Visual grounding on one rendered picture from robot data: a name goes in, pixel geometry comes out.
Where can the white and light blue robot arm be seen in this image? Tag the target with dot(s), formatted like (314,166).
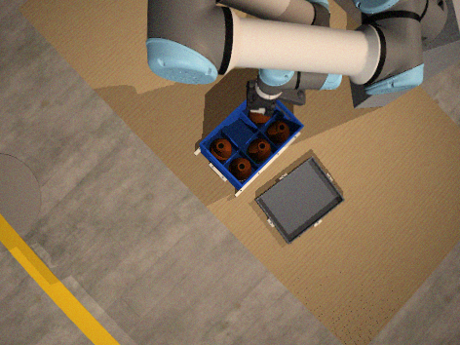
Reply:
(192,41)

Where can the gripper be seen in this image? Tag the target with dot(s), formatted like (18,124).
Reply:
(256,104)

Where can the blue divided crate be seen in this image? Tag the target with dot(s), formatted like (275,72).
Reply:
(242,132)

